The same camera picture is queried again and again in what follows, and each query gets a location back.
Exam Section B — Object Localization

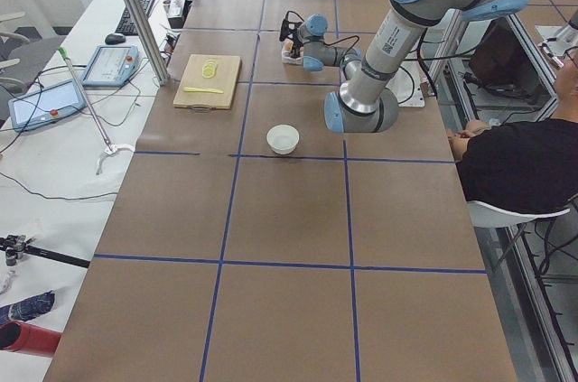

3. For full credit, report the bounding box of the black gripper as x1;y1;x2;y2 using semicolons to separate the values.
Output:
279;11;302;53

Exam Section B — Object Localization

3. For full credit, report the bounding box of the clear plastic egg box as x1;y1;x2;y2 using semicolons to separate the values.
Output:
281;42;303;66

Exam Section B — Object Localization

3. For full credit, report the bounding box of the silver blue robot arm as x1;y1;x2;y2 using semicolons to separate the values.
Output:
280;0;529;133

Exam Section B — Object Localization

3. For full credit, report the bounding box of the front lemon slice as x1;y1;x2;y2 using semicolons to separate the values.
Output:
202;70;216;79

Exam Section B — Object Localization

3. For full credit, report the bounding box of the wooden cutting board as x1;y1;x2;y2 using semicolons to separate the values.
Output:
172;54;241;109

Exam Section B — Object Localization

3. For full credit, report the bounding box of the white ceramic bowl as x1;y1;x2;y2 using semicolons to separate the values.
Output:
266;124;300;155

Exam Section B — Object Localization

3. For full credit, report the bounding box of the yellow plastic knife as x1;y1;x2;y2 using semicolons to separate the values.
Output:
182;87;224;94

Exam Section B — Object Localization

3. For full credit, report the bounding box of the black keyboard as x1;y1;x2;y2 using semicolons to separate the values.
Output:
114;0;158;36

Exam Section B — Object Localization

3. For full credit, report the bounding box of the black computer mouse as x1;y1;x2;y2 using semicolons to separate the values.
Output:
105;33;126;45

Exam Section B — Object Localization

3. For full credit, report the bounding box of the far blue teach pendant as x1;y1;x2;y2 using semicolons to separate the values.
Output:
81;45;140;89

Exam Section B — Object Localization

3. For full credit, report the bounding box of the blue teach pendant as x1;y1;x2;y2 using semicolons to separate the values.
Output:
81;45;140;89
8;80;86;133

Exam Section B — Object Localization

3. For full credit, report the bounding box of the metal reacher grabber stick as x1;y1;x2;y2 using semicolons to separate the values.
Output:
58;47;135;175

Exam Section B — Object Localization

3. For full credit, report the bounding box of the white chair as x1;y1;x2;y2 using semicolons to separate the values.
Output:
465;199;573;275

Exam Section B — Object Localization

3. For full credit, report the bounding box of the near blue teach pendant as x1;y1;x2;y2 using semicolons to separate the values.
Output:
8;80;86;133

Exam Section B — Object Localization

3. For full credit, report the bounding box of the person in black shirt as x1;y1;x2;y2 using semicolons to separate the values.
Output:
447;47;577;213

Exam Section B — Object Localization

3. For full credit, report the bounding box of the red cylinder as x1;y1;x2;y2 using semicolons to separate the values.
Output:
1;321;61;358

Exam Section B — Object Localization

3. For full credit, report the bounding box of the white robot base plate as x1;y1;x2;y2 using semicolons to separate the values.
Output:
392;61;425;107

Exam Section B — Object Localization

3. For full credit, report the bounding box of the aluminium frame post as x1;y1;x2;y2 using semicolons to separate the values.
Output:
124;0;170;86

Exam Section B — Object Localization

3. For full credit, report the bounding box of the black camera tripod arm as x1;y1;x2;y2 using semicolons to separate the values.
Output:
0;235;90;268

